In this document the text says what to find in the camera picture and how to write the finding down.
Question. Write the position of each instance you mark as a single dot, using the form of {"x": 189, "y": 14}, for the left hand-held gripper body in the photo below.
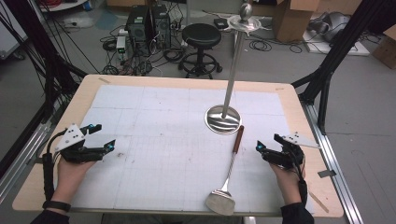
{"x": 71, "y": 140}

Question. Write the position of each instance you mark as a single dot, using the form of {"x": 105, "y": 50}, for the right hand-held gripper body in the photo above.
{"x": 285, "y": 157}

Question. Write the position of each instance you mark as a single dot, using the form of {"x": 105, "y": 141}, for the metal utensil stand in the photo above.
{"x": 232, "y": 81}

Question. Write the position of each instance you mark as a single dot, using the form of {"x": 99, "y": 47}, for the person's right hand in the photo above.
{"x": 289, "y": 185}

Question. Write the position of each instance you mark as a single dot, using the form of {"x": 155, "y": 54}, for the person's left hand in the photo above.
{"x": 67, "y": 180}

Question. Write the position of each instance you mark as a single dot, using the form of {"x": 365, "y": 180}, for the grey tape strip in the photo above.
{"x": 327, "y": 173}

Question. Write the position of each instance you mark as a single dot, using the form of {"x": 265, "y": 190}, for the black wristband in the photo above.
{"x": 56, "y": 205}

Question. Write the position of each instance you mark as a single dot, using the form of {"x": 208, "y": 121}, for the white grid mat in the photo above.
{"x": 174, "y": 155}

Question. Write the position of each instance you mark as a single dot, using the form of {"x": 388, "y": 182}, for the white power supply box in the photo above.
{"x": 121, "y": 43}

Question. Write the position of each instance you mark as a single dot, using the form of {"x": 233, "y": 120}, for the black computer tower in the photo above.
{"x": 138, "y": 26}
{"x": 162, "y": 26}

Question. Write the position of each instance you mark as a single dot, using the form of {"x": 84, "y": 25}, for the large cardboard box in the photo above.
{"x": 294, "y": 20}

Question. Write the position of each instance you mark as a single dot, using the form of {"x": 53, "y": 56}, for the grey white headset device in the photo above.
{"x": 331, "y": 26}

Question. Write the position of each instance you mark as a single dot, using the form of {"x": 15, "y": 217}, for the black round stool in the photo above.
{"x": 201, "y": 35}

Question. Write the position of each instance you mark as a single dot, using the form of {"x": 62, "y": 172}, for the small black box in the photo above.
{"x": 220, "y": 23}

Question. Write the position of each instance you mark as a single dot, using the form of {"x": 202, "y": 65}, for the small cardboard box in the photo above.
{"x": 386, "y": 49}

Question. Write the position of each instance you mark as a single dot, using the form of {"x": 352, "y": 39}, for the aluminium rail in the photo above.
{"x": 23, "y": 158}
{"x": 334, "y": 165}

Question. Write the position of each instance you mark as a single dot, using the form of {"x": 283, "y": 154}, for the black metal frame post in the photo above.
{"x": 336, "y": 53}
{"x": 40, "y": 62}

